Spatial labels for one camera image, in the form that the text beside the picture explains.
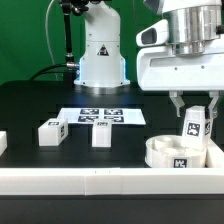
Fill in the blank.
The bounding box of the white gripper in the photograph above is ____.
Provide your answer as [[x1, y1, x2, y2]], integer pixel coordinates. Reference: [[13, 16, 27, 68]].
[[137, 45, 224, 119]]

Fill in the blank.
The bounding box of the white round stool seat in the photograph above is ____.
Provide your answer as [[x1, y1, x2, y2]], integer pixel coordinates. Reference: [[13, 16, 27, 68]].
[[145, 135, 207, 168]]

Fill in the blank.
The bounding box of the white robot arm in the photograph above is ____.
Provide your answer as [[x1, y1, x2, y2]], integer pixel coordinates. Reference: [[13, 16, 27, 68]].
[[77, 0, 224, 118]]

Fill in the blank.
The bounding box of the paper sheet with markers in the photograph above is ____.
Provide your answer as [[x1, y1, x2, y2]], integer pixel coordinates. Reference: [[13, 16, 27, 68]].
[[57, 108, 146, 125]]

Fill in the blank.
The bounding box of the white U-shaped fence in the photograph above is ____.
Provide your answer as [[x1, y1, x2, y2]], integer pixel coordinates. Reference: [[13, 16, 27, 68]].
[[0, 130, 224, 196]]

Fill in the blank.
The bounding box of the black cable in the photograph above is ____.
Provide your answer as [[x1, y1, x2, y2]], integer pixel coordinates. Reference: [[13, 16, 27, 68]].
[[28, 63, 76, 82]]

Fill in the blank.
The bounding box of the white cable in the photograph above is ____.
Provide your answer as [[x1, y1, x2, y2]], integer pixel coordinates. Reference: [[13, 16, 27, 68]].
[[44, 0, 59, 81]]

